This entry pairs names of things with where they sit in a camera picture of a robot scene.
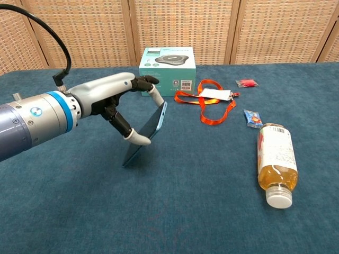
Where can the woven rattan folding screen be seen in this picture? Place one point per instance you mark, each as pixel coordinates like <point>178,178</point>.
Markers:
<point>100,31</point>

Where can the red candy in clear wrapper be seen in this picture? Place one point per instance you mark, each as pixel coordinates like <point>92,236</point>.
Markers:
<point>247,82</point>

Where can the plastic bottle of amber drink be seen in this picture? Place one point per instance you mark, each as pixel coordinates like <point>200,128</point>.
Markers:
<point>276,158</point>

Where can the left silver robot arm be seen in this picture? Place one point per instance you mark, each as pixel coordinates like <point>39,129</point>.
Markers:
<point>37,119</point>

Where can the black smartphone with blue frame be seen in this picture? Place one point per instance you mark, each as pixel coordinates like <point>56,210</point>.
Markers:
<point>153,127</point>

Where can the white badge card holder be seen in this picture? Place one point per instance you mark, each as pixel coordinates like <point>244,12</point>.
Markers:
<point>215,94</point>

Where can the blue velvet tablecloth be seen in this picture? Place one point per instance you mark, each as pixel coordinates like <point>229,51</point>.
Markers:
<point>169,211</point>

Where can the teal speakerphone product box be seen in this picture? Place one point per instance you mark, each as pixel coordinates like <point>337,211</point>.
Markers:
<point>172,76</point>

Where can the blue and orange candy wrapper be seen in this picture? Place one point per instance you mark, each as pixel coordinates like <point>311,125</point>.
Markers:
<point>253,118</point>

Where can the left grey and black robot hand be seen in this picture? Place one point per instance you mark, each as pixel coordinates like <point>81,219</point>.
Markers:
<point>100,92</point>

